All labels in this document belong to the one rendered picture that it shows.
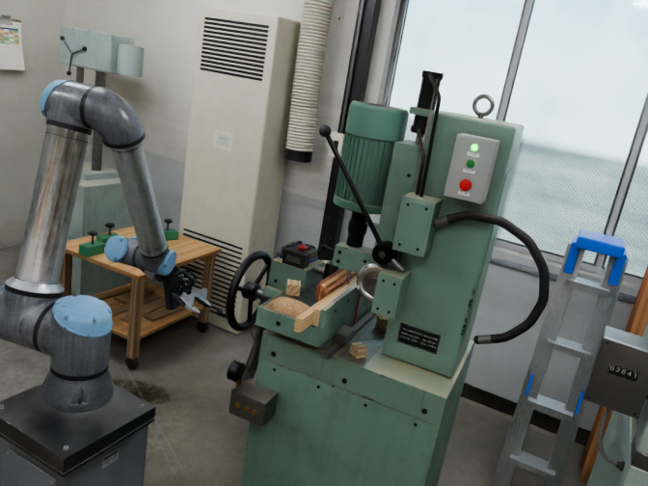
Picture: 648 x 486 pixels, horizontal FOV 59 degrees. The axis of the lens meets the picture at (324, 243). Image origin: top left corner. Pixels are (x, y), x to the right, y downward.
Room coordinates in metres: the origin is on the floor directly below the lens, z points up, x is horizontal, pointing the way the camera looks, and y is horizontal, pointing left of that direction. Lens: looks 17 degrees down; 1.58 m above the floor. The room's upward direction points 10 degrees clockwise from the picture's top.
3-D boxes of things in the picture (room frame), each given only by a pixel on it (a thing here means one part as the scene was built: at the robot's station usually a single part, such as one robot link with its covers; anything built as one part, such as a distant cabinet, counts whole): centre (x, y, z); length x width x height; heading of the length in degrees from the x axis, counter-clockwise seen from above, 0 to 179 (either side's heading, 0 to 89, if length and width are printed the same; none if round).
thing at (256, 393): (1.52, 0.13, 0.58); 0.12 x 0.08 x 0.08; 68
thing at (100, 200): (3.54, 1.50, 0.79); 0.62 x 0.48 x 1.58; 62
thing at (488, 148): (1.46, -0.34, 1.40); 0.10 x 0.06 x 0.16; 68
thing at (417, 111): (1.66, -0.22, 1.54); 0.08 x 0.08 x 0.17; 68
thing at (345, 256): (1.70, -0.11, 1.03); 0.14 x 0.07 x 0.09; 68
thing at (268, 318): (1.78, 0.00, 0.87); 0.61 x 0.30 x 0.06; 158
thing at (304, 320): (1.71, -0.09, 0.92); 0.68 x 0.02 x 0.04; 158
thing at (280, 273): (1.81, 0.07, 0.92); 0.15 x 0.13 x 0.09; 158
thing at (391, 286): (1.50, -0.21, 1.02); 0.09 x 0.07 x 0.12; 158
